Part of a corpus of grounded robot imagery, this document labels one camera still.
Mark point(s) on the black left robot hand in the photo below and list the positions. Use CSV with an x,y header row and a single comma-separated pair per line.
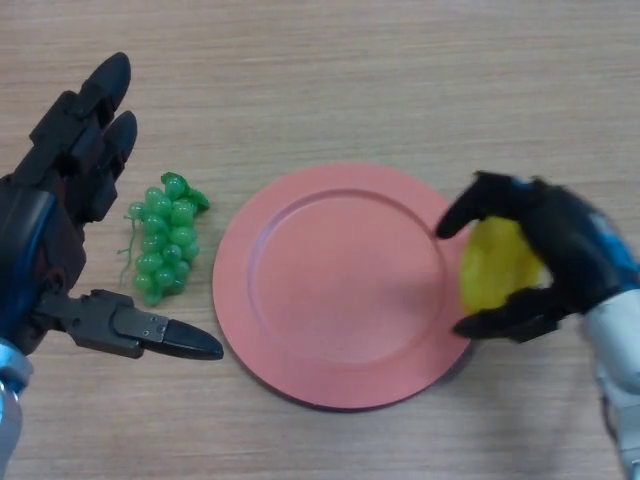
x,y
45,240

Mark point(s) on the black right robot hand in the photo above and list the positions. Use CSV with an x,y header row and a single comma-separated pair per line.
x,y
575,250

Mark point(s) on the yellow starfruit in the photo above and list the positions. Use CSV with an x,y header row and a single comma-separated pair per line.
x,y
495,265

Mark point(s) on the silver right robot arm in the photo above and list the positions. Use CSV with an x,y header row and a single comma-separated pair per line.
x,y
617,345

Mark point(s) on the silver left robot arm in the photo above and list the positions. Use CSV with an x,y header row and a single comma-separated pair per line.
x,y
7,410

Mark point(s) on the pink round plate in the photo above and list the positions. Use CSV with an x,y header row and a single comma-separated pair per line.
x,y
345,290

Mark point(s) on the green grape bunch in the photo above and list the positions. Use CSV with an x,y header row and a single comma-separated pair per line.
x,y
165,235

